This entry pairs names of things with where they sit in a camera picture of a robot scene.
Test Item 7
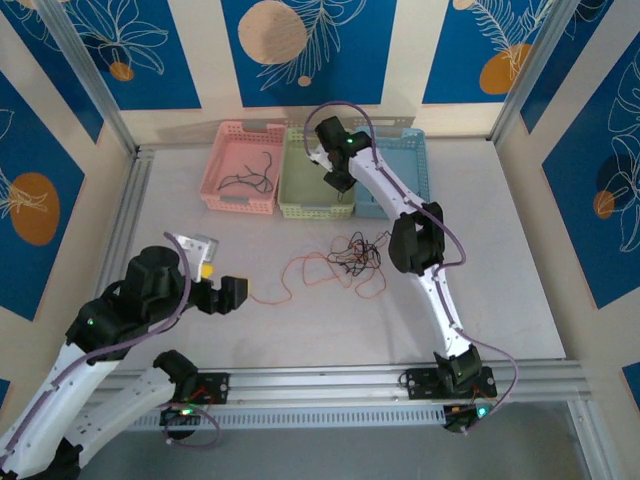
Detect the blue plastic basket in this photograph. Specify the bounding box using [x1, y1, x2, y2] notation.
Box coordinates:
[353, 126, 432, 220]

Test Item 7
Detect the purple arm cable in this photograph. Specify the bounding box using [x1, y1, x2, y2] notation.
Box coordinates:
[304, 101, 519, 434]
[0, 230, 222, 459]

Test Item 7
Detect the grey slotted cable duct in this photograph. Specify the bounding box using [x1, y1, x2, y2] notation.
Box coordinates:
[127, 405, 451, 432]

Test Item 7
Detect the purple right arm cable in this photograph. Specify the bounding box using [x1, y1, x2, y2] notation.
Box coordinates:
[304, 101, 519, 434]

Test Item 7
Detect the aluminium corner post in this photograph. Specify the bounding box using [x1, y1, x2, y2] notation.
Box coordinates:
[37, 0, 140, 157]
[488, 0, 574, 145]

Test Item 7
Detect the green plastic basket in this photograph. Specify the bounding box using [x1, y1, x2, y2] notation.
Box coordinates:
[276, 125, 357, 221]

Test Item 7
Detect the aluminium side table rail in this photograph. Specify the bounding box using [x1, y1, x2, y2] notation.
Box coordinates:
[72, 144, 157, 374]

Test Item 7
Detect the pink plastic basket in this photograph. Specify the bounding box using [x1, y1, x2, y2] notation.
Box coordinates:
[198, 119, 289, 216]

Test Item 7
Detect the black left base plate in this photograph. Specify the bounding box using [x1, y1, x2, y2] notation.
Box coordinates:
[197, 372, 232, 405]

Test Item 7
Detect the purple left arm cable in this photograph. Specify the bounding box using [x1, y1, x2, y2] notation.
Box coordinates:
[0, 230, 222, 459]

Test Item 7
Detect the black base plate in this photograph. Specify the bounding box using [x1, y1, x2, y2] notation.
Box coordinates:
[197, 372, 232, 405]
[398, 367, 499, 402]

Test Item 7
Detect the thin dark green wire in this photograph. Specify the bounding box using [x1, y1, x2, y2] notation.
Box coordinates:
[242, 167, 277, 195]
[217, 151, 274, 192]

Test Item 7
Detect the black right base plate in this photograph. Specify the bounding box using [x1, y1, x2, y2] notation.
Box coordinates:
[398, 367, 499, 402]

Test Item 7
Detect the left controller board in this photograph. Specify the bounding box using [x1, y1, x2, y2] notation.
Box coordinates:
[158, 399, 210, 427]

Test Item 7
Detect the controller board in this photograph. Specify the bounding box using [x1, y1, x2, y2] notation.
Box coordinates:
[442, 402, 496, 435]
[158, 399, 210, 427]

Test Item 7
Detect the aluminium cross frame rail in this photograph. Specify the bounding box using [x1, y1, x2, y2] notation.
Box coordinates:
[42, 359, 592, 416]

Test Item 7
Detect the aluminium lower frame rail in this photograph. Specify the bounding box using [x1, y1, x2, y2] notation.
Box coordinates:
[567, 399, 604, 480]

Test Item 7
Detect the right controller board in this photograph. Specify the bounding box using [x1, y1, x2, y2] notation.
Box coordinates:
[442, 402, 496, 435]

